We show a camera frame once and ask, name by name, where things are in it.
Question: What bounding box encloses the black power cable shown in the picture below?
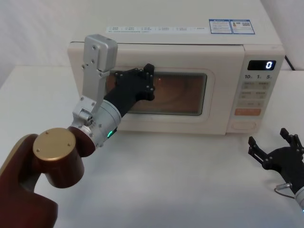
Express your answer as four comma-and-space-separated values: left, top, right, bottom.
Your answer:
284, 55, 295, 71

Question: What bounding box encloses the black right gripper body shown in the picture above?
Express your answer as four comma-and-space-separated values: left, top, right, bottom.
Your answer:
264, 146, 304, 196

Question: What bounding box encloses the thin cable with silver plug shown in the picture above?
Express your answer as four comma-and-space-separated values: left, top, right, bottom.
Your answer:
273, 182, 296, 199

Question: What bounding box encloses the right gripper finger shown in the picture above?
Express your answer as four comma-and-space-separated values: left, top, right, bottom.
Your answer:
247, 136, 271, 171
279, 127, 304, 165

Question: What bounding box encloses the white curtain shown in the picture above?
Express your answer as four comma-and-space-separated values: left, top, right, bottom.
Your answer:
0, 0, 304, 72

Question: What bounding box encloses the white table cloth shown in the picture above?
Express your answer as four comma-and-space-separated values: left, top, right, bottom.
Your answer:
0, 66, 304, 228

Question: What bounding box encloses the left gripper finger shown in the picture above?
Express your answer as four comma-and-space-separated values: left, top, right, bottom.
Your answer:
142, 72, 156, 102
113, 63, 156, 80

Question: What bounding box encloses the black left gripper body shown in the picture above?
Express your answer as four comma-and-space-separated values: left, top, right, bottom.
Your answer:
104, 76, 150, 118

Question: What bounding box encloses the cream microwave oven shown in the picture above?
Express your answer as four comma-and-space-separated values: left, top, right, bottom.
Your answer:
66, 0, 287, 137

